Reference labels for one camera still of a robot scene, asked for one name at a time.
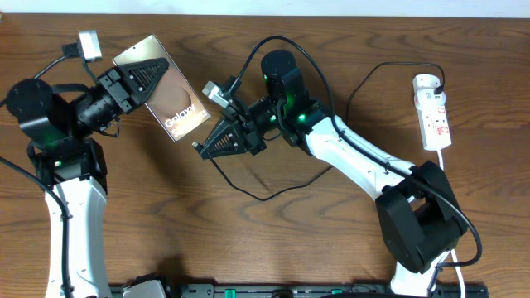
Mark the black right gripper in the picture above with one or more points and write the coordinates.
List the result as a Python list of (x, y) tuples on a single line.
[(244, 133)]

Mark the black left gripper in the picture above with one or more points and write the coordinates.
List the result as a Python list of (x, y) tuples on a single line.
[(118, 89)]

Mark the gold Samsung Galaxy smartphone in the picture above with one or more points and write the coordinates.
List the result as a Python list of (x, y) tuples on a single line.
[(174, 103)]

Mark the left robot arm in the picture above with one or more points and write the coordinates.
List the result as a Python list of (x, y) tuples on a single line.
[(70, 167)]

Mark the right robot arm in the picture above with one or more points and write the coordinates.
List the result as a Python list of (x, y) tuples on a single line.
[(420, 219)]

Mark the white USB charger plug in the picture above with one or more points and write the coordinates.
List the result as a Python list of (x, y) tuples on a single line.
[(425, 81)]

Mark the white power strip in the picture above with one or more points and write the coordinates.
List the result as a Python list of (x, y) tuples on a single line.
[(433, 120)]

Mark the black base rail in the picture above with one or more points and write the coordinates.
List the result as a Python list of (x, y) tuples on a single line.
[(346, 290)]

